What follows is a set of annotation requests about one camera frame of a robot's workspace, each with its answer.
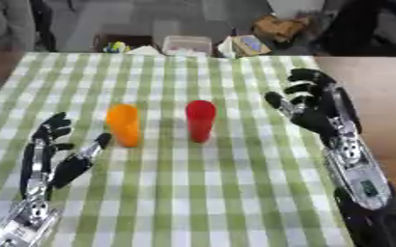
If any white bag with blue print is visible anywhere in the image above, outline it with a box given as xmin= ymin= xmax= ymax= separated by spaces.
xmin=216 ymin=34 xmax=272 ymax=59

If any person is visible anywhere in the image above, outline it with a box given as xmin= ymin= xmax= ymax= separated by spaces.
xmin=0 ymin=0 xmax=38 ymax=52

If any orange plastic cup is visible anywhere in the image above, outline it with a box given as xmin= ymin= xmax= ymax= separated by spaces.
xmin=104 ymin=103 xmax=143 ymax=149

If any dark box with toys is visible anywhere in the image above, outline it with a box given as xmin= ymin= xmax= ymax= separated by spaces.
xmin=91 ymin=34 xmax=156 ymax=54

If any clear plastic storage bin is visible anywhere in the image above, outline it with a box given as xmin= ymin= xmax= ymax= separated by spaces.
xmin=160 ymin=35 xmax=215 ymax=58

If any black office chair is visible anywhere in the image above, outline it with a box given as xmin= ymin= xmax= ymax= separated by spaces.
xmin=313 ymin=0 xmax=396 ymax=58

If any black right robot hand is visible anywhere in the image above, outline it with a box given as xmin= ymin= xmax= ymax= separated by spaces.
xmin=262 ymin=68 xmax=364 ymax=149

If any tan crumpled bag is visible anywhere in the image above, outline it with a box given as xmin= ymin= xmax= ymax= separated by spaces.
xmin=250 ymin=14 xmax=312 ymax=42

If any red plastic cup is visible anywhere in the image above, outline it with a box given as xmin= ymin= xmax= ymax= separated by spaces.
xmin=184 ymin=99 xmax=218 ymax=144

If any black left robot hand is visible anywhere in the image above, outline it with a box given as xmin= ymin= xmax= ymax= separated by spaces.
xmin=18 ymin=111 xmax=114 ymax=201

